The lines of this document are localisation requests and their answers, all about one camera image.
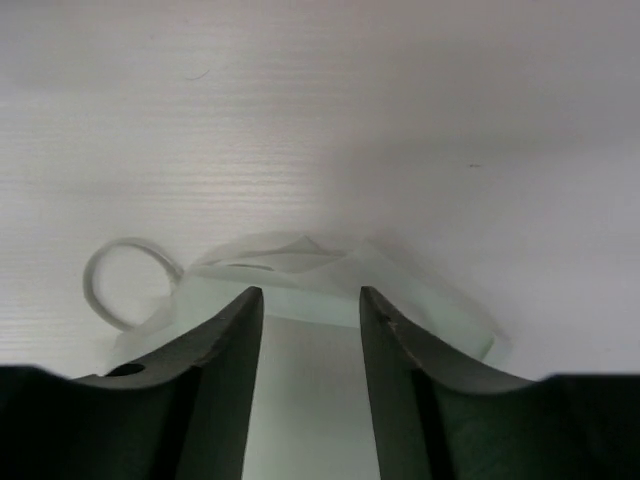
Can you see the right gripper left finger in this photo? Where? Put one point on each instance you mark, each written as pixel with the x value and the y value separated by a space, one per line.
pixel 179 412

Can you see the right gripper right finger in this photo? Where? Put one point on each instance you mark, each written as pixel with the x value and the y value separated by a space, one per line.
pixel 437 413

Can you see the white bra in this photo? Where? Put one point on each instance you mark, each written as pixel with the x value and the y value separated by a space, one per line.
pixel 310 416

